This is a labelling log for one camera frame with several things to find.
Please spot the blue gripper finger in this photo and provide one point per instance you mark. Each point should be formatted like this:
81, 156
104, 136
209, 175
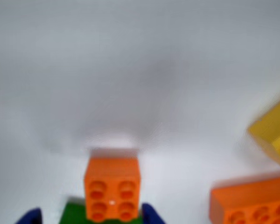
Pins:
30, 217
154, 215

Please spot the orange 2x2 block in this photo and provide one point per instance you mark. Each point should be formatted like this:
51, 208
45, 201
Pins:
113, 186

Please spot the green 2x4 block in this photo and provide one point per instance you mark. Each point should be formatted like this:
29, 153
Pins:
72, 214

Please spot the orange 2x4 block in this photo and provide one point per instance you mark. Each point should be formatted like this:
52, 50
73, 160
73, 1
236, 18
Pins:
252, 200

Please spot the yellow 2x4 block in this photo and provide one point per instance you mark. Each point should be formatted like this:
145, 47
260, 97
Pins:
273, 130

